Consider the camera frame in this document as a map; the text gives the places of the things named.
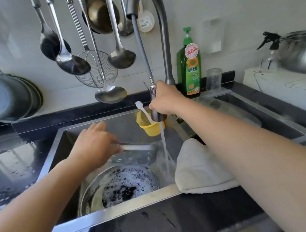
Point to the hanging steel ladles and skimmer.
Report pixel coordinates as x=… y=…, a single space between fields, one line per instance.
x=51 y=47

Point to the clear plastic cup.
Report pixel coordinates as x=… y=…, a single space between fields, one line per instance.
x=214 y=81

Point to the white cleaning brush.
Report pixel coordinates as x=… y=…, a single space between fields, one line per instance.
x=142 y=109

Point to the black round steamer rack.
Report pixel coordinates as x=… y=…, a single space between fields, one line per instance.
x=119 y=193

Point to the white dish brush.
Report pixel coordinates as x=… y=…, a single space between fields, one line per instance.
x=146 y=21

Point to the green dish soap bottle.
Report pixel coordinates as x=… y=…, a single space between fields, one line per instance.
x=191 y=73

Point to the person's left hand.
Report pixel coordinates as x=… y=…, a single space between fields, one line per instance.
x=94 y=147

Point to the person's right hand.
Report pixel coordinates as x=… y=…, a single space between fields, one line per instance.
x=168 y=99

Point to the round steel pan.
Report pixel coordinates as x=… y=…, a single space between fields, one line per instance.
x=91 y=198

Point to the rectangular steel tray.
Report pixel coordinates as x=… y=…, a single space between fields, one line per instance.
x=138 y=147

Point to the white dish rag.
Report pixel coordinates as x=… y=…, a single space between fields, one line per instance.
x=200 y=171

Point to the steel soup ladle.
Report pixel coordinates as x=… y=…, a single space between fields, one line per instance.
x=74 y=64

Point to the round steel basin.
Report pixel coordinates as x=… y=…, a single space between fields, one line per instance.
x=237 y=113

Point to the steel gooseneck faucet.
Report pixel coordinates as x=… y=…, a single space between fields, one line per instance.
x=161 y=25

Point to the person's right forearm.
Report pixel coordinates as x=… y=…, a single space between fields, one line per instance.
x=265 y=160

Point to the small black object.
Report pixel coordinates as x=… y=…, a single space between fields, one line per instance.
x=269 y=39

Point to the stainless steel sink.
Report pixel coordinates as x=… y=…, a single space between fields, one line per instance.
x=59 y=147

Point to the dark green hanging basin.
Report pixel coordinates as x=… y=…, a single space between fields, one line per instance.
x=36 y=94

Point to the yellow hanging sink cup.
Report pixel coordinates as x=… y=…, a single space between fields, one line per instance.
x=149 y=129

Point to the person's left forearm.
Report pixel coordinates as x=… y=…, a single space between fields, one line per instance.
x=36 y=221

